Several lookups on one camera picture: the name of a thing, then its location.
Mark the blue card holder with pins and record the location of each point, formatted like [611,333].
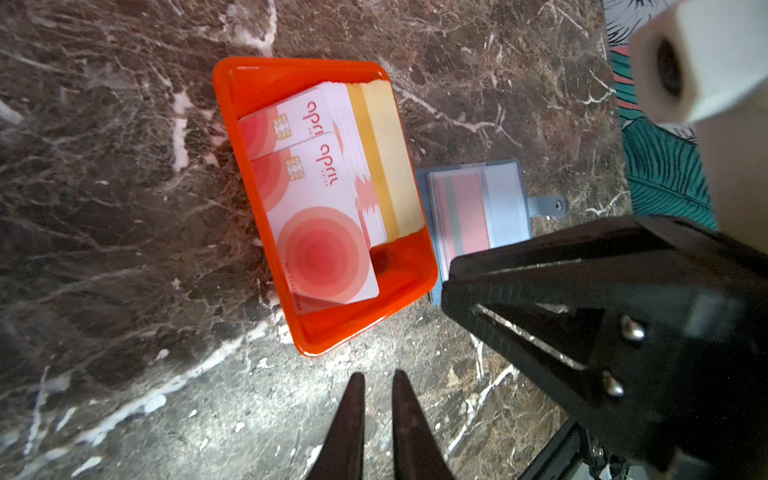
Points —
[508,208]

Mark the red white credit card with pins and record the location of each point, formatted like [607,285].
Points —
[307,194]
[459,214]

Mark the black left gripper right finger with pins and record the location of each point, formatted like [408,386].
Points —
[416,453]

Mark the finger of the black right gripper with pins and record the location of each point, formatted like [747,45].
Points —
[679,384]
[607,261]

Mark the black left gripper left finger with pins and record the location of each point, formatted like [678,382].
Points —
[342,454]

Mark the credit card stack in box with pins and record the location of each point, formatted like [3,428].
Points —
[365,120]

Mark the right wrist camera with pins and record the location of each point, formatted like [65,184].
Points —
[704,63]

